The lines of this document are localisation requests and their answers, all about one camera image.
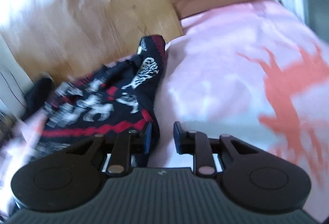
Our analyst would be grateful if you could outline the navy red reindeer sweater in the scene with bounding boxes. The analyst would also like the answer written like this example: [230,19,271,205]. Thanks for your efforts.
[22,35,166,160]

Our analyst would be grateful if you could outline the pink printed bed sheet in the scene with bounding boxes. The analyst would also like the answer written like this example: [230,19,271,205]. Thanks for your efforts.
[1,1,328,223]

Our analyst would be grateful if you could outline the wooden headboard panel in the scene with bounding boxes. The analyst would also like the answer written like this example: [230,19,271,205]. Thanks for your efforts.
[1,0,182,82]

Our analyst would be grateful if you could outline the thin black wall cable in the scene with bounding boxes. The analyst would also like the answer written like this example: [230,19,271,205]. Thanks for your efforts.
[0,69,26,109]

